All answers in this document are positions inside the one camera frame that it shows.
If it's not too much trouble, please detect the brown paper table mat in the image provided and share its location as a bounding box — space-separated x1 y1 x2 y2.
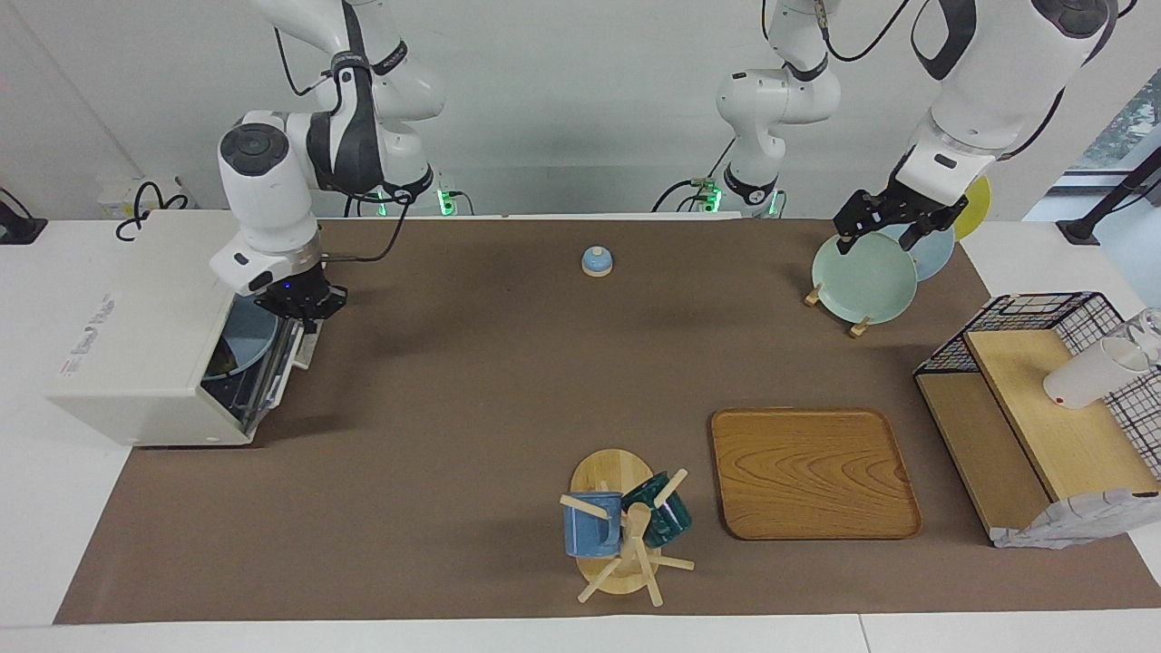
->
53 216 1161 627

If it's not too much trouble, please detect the rectangular wooden tray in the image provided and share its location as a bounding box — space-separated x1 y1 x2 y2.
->
710 407 923 542

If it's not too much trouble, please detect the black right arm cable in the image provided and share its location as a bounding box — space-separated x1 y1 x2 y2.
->
272 25 414 266

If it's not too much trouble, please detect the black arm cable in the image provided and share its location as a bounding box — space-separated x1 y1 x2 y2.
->
272 25 414 266
762 0 917 64

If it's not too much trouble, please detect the yellow plate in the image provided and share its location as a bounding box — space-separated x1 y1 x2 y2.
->
952 175 992 241

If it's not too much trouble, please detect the wire shelf with wooden boards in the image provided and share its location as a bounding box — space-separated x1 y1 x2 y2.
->
913 291 1161 550

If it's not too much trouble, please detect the grey white marbled cloth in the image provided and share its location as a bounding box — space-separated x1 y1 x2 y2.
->
991 488 1160 551

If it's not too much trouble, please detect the cream toaster oven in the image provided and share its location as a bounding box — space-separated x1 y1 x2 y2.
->
45 210 314 448

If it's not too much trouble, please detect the wooden plate rack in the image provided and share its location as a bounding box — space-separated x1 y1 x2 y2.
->
804 283 876 338

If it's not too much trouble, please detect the wooden mug tree stand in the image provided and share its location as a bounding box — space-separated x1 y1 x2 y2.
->
559 448 697 607

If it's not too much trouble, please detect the large pale blue plate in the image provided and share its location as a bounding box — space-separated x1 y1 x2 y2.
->
875 222 956 282

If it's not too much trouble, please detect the black clamp stand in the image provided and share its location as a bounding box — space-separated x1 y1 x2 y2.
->
1057 145 1161 248
0 188 48 246

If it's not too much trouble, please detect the blue mug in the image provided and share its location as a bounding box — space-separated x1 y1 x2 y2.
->
562 492 625 559

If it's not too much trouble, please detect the pale green plate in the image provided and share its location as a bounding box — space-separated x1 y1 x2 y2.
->
811 232 919 326

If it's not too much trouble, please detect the dark green mug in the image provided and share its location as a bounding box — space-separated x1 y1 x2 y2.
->
621 472 693 549

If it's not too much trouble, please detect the white plastic cup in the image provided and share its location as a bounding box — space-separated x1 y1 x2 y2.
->
1042 337 1151 410

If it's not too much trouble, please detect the clear glass cup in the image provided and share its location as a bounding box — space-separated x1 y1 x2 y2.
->
1129 307 1161 364

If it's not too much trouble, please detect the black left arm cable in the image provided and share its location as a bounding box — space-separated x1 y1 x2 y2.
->
762 0 917 64

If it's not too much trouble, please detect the light blue ridged plate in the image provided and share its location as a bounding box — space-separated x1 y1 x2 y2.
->
204 299 280 380

